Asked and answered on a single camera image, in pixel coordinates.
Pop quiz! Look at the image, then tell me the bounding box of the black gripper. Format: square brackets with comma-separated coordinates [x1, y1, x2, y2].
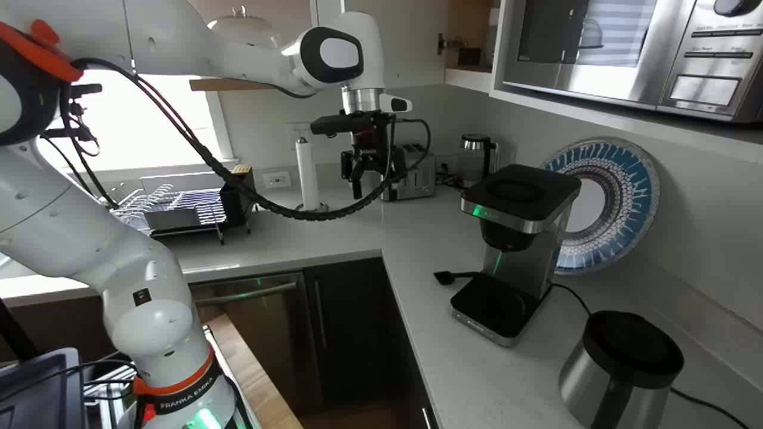
[311, 111, 407, 200]

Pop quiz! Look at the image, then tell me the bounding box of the black coffee making machine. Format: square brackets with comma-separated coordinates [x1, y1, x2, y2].
[451, 163, 583, 348]

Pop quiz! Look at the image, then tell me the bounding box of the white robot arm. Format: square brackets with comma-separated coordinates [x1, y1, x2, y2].
[0, 0, 400, 429]

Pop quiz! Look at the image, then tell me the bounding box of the steel coffee carafe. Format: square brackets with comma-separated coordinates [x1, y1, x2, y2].
[559, 310, 685, 429]

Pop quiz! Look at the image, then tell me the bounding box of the chrome toaster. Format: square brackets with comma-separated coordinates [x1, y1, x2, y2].
[382, 142, 437, 203]

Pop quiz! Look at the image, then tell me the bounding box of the glass electric kettle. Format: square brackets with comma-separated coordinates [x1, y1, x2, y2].
[461, 132, 496, 184]

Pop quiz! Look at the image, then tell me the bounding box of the black box on counter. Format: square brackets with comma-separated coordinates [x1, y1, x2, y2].
[220, 163, 252, 228]

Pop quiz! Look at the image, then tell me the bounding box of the dark lower cabinet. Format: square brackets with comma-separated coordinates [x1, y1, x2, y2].
[192, 258, 439, 429]

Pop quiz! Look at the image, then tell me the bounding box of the dish drying rack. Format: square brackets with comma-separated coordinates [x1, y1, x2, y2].
[114, 184, 226, 238]

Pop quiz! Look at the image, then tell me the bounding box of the blue patterned decorative plate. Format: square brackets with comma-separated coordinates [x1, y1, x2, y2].
[541, 135, 661, 273]

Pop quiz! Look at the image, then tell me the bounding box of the wooden board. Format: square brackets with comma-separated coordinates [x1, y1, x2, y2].
[206, 315, 302, 429]

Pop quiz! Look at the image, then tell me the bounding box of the stainless steel microwave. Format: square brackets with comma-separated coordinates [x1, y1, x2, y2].
[496, 0, 763, 124]

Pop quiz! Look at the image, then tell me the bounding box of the dark equipment case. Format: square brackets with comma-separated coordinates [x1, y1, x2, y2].
[0, 348, 85, 429]

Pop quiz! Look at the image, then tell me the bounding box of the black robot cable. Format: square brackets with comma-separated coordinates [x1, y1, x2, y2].
[57, 55, 437, 223]

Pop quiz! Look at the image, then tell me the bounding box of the wall power outlet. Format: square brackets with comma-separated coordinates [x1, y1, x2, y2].
[263, 168, 290, 191]

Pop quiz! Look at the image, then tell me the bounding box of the black coffee machine power cord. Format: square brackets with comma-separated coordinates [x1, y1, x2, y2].
[432, 269, 749, 429]

